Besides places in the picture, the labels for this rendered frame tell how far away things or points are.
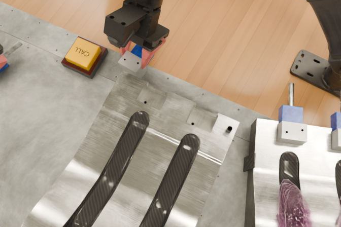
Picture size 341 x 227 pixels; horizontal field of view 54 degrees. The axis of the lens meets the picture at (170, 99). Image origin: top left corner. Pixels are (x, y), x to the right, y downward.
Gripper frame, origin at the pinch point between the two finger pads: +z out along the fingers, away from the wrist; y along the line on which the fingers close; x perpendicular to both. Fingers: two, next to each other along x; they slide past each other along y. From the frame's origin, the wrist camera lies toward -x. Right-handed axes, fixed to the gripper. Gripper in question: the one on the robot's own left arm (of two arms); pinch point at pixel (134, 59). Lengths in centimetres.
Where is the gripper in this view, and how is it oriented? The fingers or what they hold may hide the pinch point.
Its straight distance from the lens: 75.5
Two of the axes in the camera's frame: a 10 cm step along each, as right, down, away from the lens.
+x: 4.7, -5.2, 7.1
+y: 8.4, 5.0, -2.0
